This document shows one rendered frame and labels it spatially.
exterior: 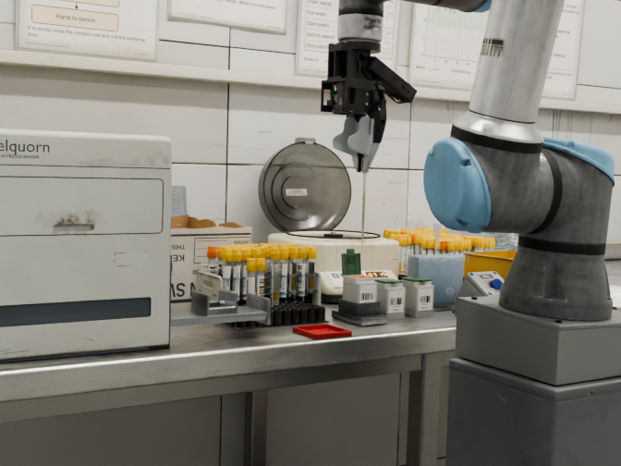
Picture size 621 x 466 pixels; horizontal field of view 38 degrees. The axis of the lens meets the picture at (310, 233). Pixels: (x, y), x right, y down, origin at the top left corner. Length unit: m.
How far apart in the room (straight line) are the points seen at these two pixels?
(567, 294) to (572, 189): 0.14
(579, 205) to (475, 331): 0.23
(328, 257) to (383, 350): 0.36
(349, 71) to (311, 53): 0.66
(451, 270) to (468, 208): 0.61
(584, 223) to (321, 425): 1.19
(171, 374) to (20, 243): 0.27
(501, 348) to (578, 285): 0.13
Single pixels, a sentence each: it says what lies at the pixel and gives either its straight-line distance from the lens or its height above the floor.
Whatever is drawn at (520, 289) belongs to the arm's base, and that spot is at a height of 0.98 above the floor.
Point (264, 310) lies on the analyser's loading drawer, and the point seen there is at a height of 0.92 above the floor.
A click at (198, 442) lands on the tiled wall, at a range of 2.09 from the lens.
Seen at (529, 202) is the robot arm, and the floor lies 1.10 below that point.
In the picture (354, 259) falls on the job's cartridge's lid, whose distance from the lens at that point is 1.55.
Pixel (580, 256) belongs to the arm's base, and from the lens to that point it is 1.22.
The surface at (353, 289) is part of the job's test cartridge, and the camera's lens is 1.51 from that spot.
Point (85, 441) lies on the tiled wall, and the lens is 1.98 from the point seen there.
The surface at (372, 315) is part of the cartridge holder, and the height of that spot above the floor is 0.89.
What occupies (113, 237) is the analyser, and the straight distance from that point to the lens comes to 1.23.
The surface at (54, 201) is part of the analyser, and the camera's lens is 1.21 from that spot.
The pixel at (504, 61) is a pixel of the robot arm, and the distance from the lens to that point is 1.11.
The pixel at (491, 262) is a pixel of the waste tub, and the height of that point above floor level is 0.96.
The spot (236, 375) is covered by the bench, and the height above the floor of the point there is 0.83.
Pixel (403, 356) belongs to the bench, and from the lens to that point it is 1.47.
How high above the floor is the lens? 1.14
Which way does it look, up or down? 5 degrees down
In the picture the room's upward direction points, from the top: 2 degrees clockwise
